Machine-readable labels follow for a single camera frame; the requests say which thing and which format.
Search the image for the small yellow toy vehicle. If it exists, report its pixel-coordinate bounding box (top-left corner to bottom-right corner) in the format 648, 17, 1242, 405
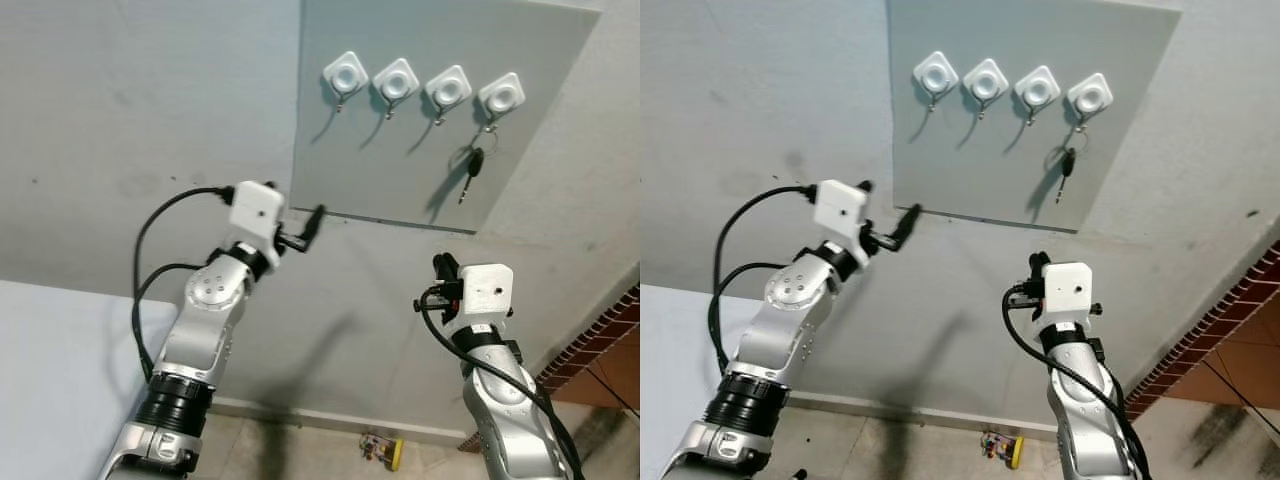
359, 431, 405, 472
979, 429, 1027, 471

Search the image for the black-headed key with ring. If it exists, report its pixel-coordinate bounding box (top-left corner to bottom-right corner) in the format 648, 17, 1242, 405
1052, 122, 1089, 206
457, 120, 499, 207

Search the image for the grey wall board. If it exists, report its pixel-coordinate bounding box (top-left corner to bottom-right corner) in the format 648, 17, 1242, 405
289, 0, 603, 235
885, 0, 1184, 234

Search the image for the thin black floor cable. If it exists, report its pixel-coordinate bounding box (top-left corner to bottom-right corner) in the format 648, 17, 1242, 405
1200, 355, 1280, 413
585, 362, 641, 417

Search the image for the white folding table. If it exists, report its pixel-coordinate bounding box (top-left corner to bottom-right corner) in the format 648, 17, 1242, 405
0, 279, 183, 480
640, 284, 743, 480

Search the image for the white square wall hook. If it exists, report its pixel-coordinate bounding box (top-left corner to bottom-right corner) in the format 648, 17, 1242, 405
321, 50, 372, 114
961, 57, 1012, 120
1012, 65, 1064, 126
476, 72, 527, 134
371, 57, 422, 121
423, 65, 474, 127
1065, 72, 1116, 131
911, 50, 962, 113

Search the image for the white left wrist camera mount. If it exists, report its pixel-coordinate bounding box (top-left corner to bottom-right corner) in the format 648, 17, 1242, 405
811, 179, 872, 267
227, 180, 288, 268

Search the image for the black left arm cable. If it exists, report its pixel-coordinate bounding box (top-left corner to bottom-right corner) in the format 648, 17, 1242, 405
131, 186, 237, 383
708, 184, 821, 376

